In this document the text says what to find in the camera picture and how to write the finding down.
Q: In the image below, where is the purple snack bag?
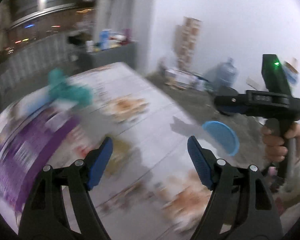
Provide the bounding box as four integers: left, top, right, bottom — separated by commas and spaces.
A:
0, 107, 79, 212

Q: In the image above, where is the teal plastic bag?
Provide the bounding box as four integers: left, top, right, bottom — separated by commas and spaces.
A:
48, 68, 93, 107

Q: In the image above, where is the person's right hand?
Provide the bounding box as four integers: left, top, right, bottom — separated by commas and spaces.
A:
261, 122, 300, 163

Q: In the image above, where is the blue water jug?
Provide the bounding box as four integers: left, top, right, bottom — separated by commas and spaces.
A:
212, 57, 237, 91

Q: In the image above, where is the blue plastic basin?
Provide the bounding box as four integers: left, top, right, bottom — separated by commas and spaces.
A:
202, 121, 239, 156

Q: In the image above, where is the patterned tall carton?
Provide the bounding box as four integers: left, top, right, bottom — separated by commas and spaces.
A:
175, 17, 202, 71

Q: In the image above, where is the grey cabinet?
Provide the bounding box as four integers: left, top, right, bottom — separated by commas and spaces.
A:
76, 42, 137, 72

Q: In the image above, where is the purple cup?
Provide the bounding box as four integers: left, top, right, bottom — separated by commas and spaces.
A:
124, 28, 131, 43

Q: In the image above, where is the blue detergent bottle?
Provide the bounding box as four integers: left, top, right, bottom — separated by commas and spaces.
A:
100, 29, 110, 50

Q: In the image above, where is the grey right curtain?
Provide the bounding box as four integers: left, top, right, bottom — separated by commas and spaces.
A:
93, 0, 153, 43

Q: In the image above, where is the metal balcony railing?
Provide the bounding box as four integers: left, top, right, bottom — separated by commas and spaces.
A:
0, 3, 96, 98

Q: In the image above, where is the white spray bottle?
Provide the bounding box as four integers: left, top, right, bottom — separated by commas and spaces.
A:
85, 40, 94, 53

